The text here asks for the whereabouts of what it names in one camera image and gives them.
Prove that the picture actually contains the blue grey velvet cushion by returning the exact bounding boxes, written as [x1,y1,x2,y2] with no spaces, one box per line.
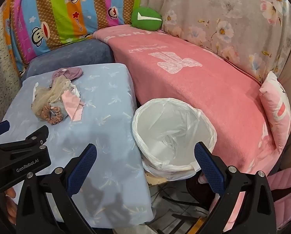
[21,39,115,82]

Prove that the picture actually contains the pink towel blanket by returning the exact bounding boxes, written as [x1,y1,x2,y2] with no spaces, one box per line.
[93,25,280,174]

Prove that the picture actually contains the white lined trash bin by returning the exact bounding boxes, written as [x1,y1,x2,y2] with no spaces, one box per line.
[132,98,217,181]

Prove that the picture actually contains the grey floral quilt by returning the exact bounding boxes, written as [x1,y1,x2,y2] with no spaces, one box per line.
[141,0,291,82]

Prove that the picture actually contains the colourful monkey striped quilt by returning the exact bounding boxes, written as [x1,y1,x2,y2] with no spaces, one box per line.
[3,0,141,77]

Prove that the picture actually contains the green checkmark plush cushion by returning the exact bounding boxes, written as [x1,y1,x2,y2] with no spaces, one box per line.
[131,7,162,31]

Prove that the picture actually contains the white cloth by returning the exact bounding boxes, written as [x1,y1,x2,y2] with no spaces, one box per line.
[68,83,80,102]

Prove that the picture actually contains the pink quilted jacket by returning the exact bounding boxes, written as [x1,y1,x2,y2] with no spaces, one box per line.
[267,168,291,230]

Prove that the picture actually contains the small pink cartoon pillow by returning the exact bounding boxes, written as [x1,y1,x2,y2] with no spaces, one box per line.
[259,71,291,151]

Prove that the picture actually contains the beige sheer stocking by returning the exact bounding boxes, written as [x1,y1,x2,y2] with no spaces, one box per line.
[31,75,71,116]

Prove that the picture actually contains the operator left hand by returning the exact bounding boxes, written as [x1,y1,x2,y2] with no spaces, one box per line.
[5,188,18,224]

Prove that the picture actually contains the brown hair scrunchie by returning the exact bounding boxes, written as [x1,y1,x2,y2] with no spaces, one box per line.
[40,104,64,125]

